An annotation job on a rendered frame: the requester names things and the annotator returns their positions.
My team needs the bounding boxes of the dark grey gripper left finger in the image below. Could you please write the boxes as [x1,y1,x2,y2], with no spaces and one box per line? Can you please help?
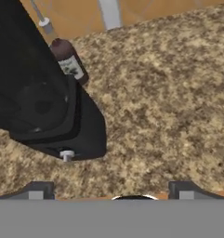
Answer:
[0,180,56,201]

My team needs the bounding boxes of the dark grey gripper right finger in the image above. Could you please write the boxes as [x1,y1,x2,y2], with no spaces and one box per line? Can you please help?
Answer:
[167,180,224,201]

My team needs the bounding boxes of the black round blender lid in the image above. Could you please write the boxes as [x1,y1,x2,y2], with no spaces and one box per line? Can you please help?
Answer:
[111,194,160,201]

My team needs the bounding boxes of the black blender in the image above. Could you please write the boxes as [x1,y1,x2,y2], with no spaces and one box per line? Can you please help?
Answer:
[0,0,108,163]

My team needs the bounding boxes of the dark brown labelled bottle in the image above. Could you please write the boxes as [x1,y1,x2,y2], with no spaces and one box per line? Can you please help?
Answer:
[49,37,90,86]

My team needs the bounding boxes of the grey stool leg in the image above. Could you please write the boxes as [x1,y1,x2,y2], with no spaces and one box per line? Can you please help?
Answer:
[29,0,57,37]

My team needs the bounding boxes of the grey stool post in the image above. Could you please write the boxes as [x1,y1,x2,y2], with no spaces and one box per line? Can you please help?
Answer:
[96,0,124,32]

